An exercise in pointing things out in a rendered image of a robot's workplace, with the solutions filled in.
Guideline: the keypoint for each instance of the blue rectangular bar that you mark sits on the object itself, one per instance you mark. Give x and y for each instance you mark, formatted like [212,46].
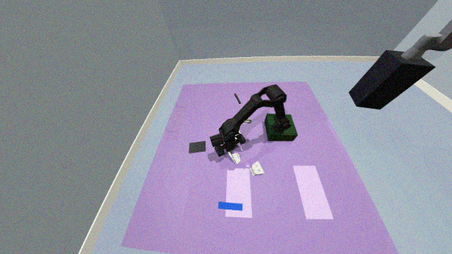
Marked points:
[229,206]

